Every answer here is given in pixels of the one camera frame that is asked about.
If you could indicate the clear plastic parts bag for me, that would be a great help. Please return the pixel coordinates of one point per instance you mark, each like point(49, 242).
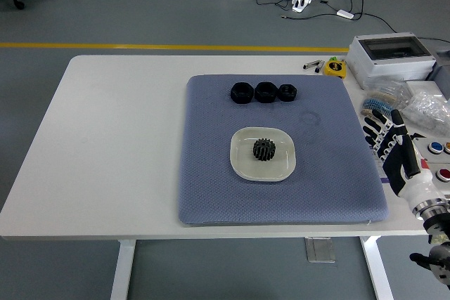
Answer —
point(429, 108)

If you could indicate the white floor adapter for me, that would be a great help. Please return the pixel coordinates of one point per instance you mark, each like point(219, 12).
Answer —
point(345, 14)

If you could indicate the yellow tape measure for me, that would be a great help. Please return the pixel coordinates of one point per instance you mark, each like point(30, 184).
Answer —
point(335, 68)

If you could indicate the metal floor plate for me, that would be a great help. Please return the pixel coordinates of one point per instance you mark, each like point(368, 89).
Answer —
point(320, 251)

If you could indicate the silver black marker pen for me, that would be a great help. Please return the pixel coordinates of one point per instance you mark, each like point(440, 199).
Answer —
point(311, 64)

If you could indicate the purple-edged label sheet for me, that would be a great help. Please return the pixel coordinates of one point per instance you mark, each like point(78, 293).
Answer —
point(383, 175)

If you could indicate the small dark marker pen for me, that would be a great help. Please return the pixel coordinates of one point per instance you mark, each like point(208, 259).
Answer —
point(318, 69)

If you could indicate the grey electrical enclosure box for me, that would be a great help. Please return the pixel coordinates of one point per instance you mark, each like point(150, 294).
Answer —
point(390, 64)

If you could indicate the white button control box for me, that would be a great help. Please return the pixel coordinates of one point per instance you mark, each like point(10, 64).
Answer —
point(436, 161)

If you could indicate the blue-grey padded mat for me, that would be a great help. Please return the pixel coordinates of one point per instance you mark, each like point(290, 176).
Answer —
point(267, 201)

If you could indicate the large black hex nut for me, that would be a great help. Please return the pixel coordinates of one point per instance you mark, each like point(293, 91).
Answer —
point(266, 92)
point(241, 92)

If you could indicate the white table leg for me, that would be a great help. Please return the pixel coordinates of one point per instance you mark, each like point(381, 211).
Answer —
point(378, 272)
point(123, 272)

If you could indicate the bag of blue resistors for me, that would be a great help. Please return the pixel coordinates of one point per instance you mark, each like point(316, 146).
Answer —
point(378, 101)

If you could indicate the white flat box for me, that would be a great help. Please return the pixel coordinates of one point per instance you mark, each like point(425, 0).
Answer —
point(422, 87)

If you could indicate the white square dish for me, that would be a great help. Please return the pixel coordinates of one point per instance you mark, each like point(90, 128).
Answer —
point(242, 159)

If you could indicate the small black hex nut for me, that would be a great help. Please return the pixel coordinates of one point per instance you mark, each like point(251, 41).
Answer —
point(288, 92)

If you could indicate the grey metal case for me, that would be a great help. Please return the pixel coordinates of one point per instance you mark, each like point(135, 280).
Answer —
point(443, 68)

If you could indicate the large black gear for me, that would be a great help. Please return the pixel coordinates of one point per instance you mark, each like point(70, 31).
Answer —
point(264, 150)

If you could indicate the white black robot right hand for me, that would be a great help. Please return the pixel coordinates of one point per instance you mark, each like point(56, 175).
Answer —
point(400, 163)

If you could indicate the white power strip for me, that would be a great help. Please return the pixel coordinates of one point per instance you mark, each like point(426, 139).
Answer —
point(301, 3)

